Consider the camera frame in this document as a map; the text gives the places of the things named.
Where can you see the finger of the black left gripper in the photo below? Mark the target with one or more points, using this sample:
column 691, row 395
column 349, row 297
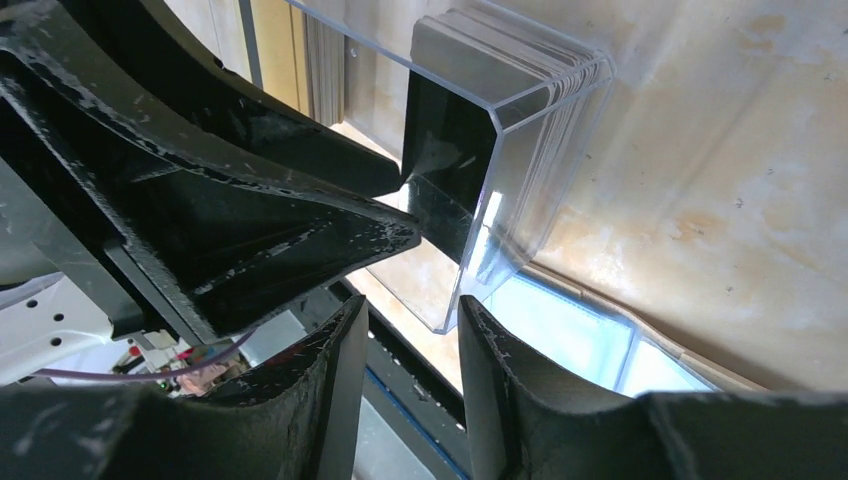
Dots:
column 148, row 41
column 161, row 223

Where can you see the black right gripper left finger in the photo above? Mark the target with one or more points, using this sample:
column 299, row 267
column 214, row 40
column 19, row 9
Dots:
column 295, row 416

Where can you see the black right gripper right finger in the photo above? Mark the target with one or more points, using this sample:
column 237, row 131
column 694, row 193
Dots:
column 528, row 418

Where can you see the black card stack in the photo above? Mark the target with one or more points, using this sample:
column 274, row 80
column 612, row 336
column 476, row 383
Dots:
column 499, row 110

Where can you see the beige leather card holder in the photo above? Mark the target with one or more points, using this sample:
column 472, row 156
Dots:
column 601, row 343

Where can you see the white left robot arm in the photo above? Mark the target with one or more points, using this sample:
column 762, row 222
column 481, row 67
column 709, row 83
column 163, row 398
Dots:
column 53, row 324

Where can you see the yellow card stack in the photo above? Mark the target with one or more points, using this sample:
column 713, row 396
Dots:
column 301, row 60

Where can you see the clear plastic card box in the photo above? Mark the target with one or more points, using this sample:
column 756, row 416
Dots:
column 427, row 279

